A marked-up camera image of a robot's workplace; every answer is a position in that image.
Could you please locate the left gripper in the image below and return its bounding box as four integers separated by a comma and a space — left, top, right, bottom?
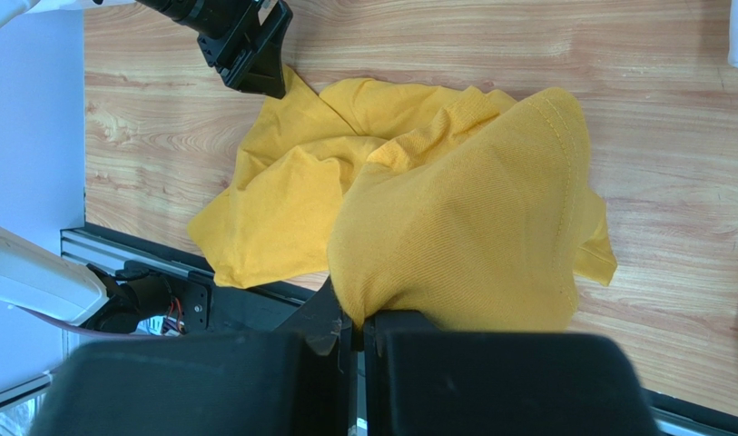
197, 1, 293, 99

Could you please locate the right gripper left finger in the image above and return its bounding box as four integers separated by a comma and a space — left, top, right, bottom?
31, 282, 352, 435

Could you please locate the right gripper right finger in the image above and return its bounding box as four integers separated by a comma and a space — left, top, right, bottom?
364, 312, 659, 435

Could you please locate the yellow t-shirt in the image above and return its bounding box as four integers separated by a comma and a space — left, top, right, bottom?
187, 68, 617, 332

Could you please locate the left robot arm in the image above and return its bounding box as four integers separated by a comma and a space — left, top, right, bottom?
0, 0, 293, 336

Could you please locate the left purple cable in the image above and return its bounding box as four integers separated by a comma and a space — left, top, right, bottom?
17, 305, 164, 342

